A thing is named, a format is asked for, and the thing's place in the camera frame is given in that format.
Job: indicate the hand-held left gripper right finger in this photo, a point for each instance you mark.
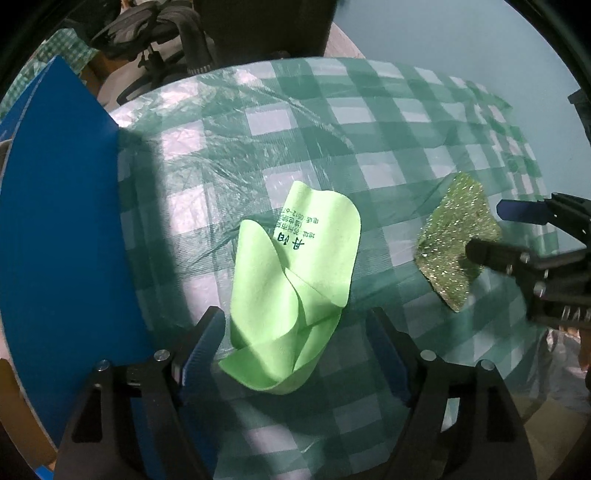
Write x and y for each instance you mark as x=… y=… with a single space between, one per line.
x=392 y=360

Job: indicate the light green cloth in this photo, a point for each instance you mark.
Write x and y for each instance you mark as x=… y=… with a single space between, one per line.
x=286 y=295

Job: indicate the black office chair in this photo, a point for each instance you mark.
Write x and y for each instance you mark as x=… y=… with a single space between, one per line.
x=152 y=50

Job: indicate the dark grey garment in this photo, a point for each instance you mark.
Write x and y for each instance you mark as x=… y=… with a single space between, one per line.
x=138 y=25

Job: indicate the clear plastic bag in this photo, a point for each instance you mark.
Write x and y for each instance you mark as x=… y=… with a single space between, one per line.
x=554 y=374

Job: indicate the green checkered plastic tablecloth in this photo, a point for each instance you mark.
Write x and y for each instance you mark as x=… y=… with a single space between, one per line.
x=323 y=129

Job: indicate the person's right hand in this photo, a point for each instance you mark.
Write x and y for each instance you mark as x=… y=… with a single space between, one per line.
x=585 y=353

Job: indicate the blue-rimmed cardboard box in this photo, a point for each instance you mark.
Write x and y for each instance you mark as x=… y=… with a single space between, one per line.
x=60 y=221

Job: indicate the green glitter scouring cloth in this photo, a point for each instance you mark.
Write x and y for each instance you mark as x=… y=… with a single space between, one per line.
x=455 y=235

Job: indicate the black hanging garment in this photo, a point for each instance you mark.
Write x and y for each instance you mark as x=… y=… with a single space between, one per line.
x=263 y=27

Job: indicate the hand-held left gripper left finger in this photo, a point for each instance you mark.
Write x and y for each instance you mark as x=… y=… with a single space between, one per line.
x=198 y=360

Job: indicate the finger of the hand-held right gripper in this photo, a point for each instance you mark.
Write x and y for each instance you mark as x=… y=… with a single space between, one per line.
x=521 y=212
x=494 y=254

